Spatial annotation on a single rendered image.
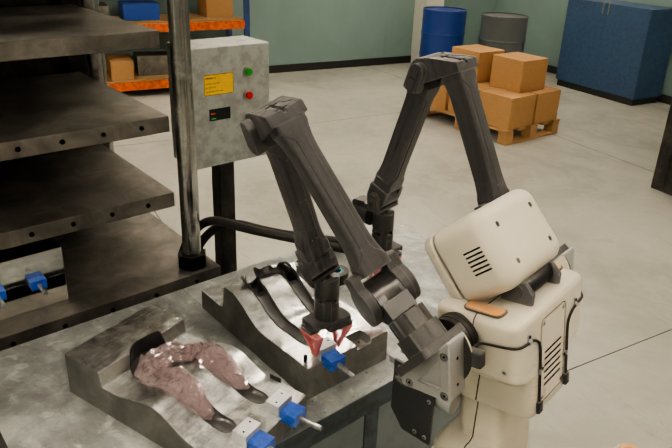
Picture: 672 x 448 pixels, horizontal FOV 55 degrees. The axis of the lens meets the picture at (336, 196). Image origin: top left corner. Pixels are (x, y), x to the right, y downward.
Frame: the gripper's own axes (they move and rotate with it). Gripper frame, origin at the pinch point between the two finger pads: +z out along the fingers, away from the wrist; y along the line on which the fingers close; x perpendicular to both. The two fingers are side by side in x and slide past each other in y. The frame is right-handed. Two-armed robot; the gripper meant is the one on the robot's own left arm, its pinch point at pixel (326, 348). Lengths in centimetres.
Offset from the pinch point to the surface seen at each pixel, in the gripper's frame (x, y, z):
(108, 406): -21, 45, 7
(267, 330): -17.4, 5.1, 2.1
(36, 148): -78, 37, -37
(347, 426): 3.1, -4.8, 24.1
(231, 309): -31.7, 7.0, 2.1
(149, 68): -593, -224, 51
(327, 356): 2.3, 1.4, 0.4
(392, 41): -575, -589, 49
